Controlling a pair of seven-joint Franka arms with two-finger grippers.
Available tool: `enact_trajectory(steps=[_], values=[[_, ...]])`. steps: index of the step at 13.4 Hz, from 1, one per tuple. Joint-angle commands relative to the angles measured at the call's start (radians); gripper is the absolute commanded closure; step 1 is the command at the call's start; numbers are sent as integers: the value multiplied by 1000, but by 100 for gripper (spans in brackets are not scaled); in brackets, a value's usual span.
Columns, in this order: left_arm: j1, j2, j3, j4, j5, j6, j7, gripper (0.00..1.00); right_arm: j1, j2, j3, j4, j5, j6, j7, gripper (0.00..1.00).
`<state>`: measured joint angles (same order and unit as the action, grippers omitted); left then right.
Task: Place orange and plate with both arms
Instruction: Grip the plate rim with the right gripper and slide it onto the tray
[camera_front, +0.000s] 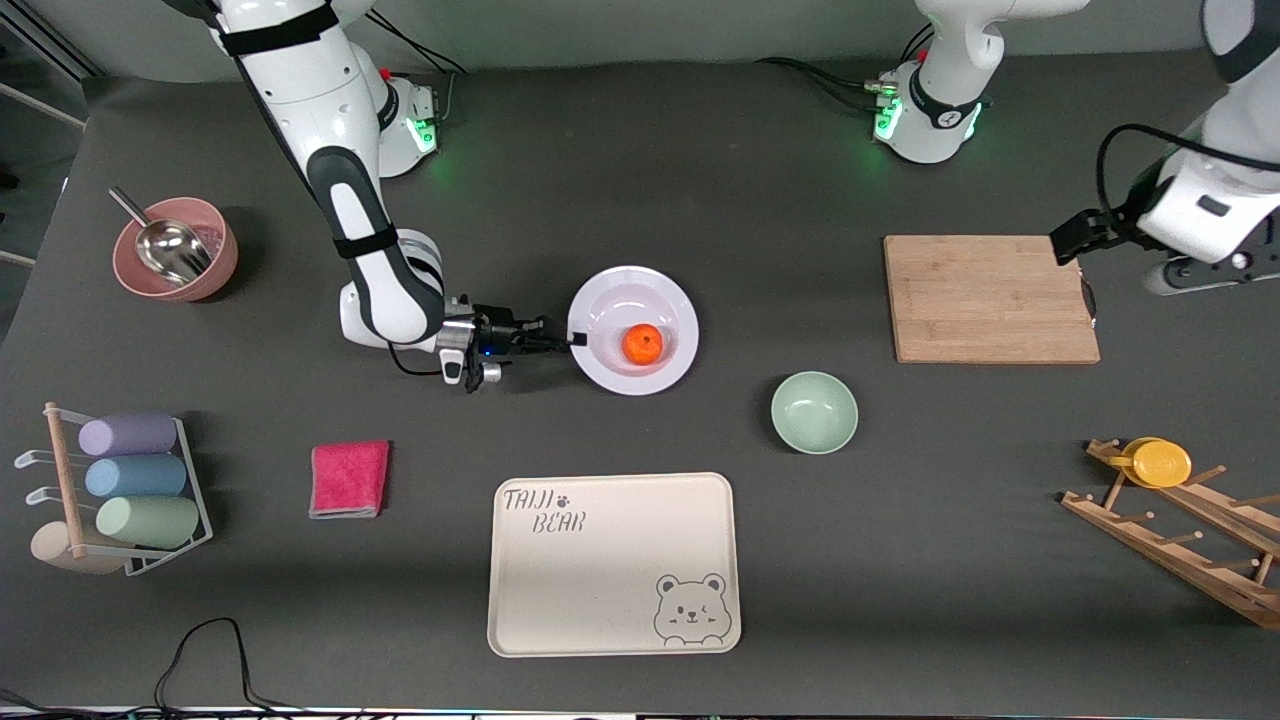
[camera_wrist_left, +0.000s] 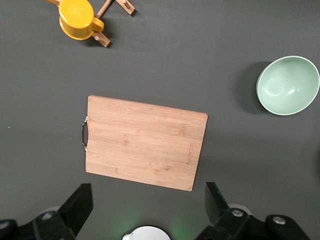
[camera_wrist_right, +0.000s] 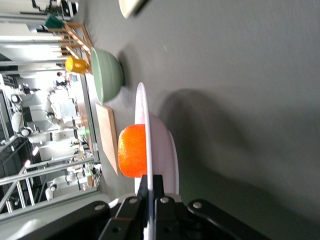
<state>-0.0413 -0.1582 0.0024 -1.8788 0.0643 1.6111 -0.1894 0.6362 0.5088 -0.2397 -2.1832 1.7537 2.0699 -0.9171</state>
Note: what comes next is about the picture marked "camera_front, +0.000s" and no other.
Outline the metal scoop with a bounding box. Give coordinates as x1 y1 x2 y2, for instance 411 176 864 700
108 187 214 286

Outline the white round plate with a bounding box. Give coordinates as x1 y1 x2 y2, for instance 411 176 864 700
567 265 700 397

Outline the pink bowl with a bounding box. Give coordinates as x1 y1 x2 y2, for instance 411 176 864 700
112 197 240 303

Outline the blue cup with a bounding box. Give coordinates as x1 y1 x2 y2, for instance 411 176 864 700
84 455 188 499

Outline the pink folded cloth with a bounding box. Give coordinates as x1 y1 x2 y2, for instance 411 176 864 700
309 441 391 520

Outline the orange mandarin fruit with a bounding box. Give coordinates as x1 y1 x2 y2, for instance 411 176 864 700
622 323 665 367

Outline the yellow cup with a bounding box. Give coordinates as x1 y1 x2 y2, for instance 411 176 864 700
1120 438 1193 489

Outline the white wire cup rack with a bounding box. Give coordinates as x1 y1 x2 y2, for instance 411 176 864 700
14 402 214 577

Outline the light green bowl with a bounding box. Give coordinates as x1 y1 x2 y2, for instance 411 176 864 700
770 371 859 456

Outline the black cable on table edge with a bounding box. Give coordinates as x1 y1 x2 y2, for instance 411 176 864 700
0 617 401 720

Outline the beige bear print tray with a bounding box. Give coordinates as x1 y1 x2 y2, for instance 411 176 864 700
487 472 742 658

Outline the green cup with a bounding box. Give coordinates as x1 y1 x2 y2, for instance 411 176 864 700
95 496 200 550

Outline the black right arm base cable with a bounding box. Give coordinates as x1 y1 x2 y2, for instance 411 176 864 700
365 10 471 126

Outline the beige cup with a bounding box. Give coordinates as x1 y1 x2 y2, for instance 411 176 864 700
30 522 126 576

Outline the wooden peg dish rack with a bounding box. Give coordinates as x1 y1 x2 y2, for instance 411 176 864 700
1061 438 1280 630

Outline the black left arm base cable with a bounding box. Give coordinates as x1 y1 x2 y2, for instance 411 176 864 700
755 20 936 113

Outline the purple cup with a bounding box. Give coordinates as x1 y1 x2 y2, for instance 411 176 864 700
78 413 179 458

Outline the wooden cutting board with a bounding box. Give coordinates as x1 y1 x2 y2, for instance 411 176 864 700
883 235 1102 365

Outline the black arm base cable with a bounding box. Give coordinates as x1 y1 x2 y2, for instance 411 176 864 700
755 20 936 113
365 10 471 126

